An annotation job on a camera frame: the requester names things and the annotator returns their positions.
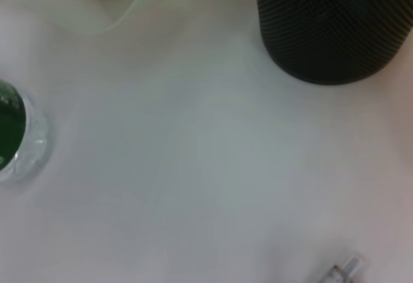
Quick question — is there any grey ballpoint pen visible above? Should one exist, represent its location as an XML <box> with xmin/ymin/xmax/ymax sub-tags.
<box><xmin>317</xmin><ymin>253</ymin><xmax>364</xmax><ymax>283</ymax></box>

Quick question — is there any green glass fruit plate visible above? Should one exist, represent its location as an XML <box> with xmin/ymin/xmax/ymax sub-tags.
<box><xmin>0</xmin><ymin>0</ymin><xmax>227</xmax><ymax>37</ymax></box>

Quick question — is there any black mesh pen holder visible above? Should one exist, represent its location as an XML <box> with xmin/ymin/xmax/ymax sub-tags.
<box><xmin>254</xmin><ymin>0</ymin><xmax>413</xmax><ymax>86</ymax></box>

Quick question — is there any clear green-label water bottle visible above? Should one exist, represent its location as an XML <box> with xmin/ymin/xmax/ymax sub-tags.
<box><xmin>0</xmin><ymin>79</ymin><xmax>52</xmax><ymax>189</ymax></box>

